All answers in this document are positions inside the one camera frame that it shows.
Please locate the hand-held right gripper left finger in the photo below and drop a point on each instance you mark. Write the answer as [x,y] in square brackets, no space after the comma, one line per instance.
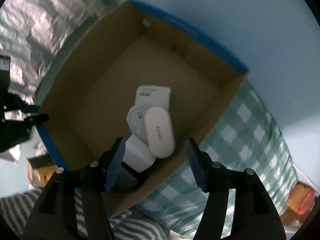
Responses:
[116,162]

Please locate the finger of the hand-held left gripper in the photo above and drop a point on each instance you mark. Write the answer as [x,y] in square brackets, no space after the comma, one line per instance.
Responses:
[37,118]

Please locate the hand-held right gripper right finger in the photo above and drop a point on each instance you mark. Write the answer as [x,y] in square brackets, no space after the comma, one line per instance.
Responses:
[197,165]

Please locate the white square bottle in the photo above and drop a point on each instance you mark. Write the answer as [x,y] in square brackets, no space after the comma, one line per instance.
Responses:
[137,155]

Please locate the white oval case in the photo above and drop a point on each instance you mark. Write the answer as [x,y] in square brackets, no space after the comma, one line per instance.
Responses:
[160,132]

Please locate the blue cardboard box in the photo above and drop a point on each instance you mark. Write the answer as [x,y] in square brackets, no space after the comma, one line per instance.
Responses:
[100,80]

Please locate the round white grey container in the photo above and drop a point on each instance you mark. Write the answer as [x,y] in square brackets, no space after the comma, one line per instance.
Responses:
[136,125]

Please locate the green checked cloth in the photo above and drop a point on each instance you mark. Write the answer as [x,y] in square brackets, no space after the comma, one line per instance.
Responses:
[237,142]

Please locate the yellow paper bag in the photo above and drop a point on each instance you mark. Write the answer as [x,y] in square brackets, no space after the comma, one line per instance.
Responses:
[42,171]

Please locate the grey striped towel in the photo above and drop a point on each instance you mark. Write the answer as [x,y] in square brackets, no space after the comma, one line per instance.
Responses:
[10,205]

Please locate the white power bank orange patch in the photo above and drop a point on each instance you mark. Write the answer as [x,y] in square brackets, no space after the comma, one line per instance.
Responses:
[157,100]

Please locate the orange box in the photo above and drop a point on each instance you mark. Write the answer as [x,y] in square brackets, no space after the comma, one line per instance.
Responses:
[300,197]

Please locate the silver foil sheet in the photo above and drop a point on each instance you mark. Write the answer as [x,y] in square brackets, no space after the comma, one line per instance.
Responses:
[45,10]

